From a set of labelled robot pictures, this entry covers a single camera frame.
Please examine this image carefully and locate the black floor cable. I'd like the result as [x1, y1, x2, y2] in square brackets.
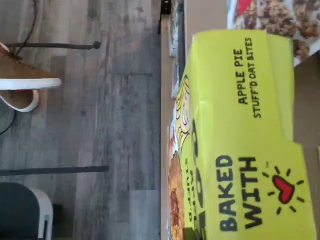
[13, 0, 39, 60]

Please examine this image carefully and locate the dark grey robot base cart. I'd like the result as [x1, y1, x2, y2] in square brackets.
[0, 181, 55, 240]

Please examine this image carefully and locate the black ball-foot stand leg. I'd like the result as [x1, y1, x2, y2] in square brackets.
[0, 40, 103, 52]

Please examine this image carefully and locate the black plain stand leg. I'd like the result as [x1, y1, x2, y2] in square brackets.
[0, 165, 110, 177]

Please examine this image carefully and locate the brown shoe white sole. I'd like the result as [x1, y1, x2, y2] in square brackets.
[0, 41, 63, 91]
[0, 89, 40, 113]

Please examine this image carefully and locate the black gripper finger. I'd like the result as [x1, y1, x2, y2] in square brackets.
[184, 220, 208, 240]

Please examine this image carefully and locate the green Bobo's apple pie box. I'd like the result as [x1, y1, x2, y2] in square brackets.
[166, 30, 316, 240]

